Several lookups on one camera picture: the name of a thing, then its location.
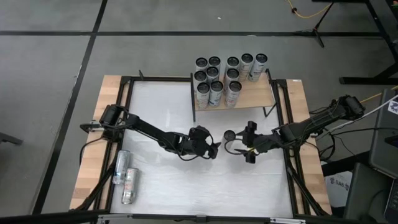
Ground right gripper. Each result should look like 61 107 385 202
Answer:
233 121 276 165

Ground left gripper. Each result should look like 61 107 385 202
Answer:
186 125 222 161

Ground Celsius Peach Vibe can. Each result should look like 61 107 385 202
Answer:
225 67 241 86
226 80 243 108
226 55 240 72

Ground wooden shelf black metal legs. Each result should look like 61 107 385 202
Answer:
190 68 277 123

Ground white printed box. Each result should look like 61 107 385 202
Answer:
323 170 353 208

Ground dark grey seat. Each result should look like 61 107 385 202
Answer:
343 162 393 222

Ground black tripod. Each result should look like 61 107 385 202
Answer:
292 1 335 49

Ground grey side table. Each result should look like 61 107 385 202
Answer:
368 88 398 180

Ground laptop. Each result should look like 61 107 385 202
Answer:
383 179 398 223

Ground black desk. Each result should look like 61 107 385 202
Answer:
312 0 398 85

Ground black stand foot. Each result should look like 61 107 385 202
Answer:
0 131 24 146

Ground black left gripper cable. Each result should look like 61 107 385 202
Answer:
178 132 218 162

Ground black power cable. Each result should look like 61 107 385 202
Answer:
78 136 108 166

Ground white cable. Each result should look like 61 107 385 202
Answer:
323 95 398 134

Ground thin yellow cable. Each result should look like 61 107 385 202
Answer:
285 0 334 19

